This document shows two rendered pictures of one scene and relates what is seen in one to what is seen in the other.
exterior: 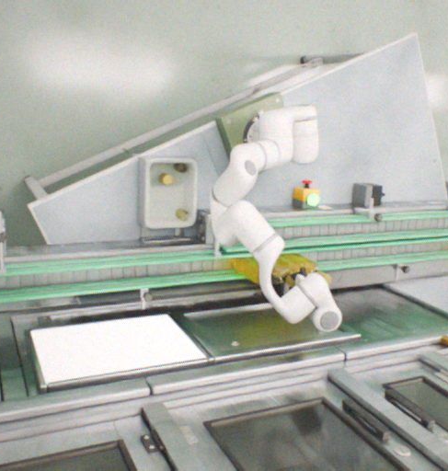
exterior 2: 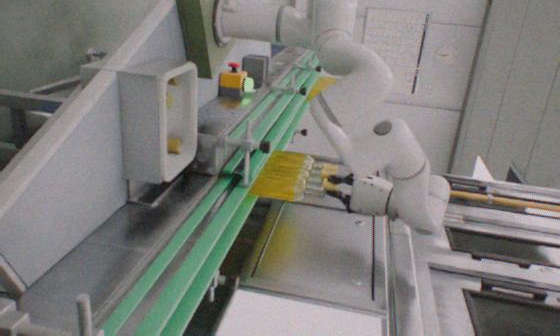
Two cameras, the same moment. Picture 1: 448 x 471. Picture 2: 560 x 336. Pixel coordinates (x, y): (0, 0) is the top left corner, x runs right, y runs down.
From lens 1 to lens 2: 1.34 m
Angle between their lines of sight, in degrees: 53
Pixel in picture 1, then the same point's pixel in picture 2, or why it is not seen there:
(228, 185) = (368, 101)
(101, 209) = (86, 180)
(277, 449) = not seen: outside the picture
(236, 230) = (403, 157)
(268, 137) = (343, 27)
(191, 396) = not seen: outside the picture
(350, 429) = (521, 306)
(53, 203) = (22, 207)
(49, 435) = not seen: outside the picture
